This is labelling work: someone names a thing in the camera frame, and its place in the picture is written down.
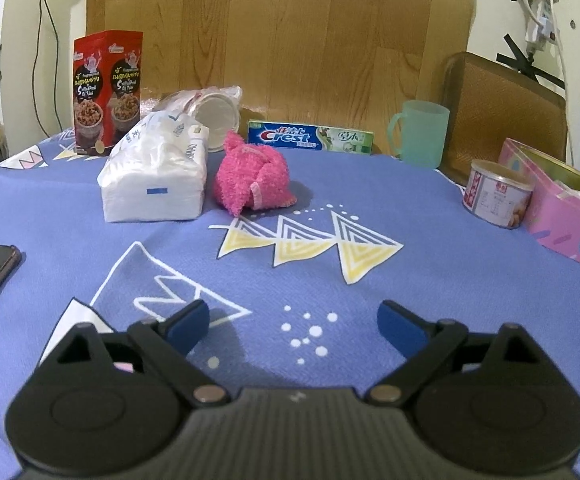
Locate wooden board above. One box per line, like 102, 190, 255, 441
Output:
85, 0, 476, 157

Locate green plastic cup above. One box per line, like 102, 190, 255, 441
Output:
387, 100, 451, 170

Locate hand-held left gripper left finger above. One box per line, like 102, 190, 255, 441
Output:
56, 299, 231, 407

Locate blue green toothpaste box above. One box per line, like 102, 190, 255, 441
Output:
247, 120, 375, 156

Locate brown chair back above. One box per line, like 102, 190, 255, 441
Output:
442, 51, 569, 187

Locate pink plush cloth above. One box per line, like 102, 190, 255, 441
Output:
213, 130, 299, 217

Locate black wall cable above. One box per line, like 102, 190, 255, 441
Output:
32, 0, 65, 137

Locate white power cable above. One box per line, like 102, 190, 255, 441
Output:
552, 30, 572, 116

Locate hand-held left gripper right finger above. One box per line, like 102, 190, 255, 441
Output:
367, 300, 538, 407

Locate blue printed tablecloth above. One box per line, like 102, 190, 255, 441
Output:
0, 129, 580, 480

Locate plastic bag of cups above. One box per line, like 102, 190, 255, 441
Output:
154, 86, 244, 154

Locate white power strip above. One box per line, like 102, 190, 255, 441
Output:
524, 0, 559, 54

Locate small food can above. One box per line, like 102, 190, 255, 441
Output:
462, 159, 538, 230

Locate white tissue pack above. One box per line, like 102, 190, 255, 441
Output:
97, 111, 211, 224

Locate pink cardboard box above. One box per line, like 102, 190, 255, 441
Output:
498, 137, 580, 278

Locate red snack box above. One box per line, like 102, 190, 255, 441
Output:
73, 30, 145, 157

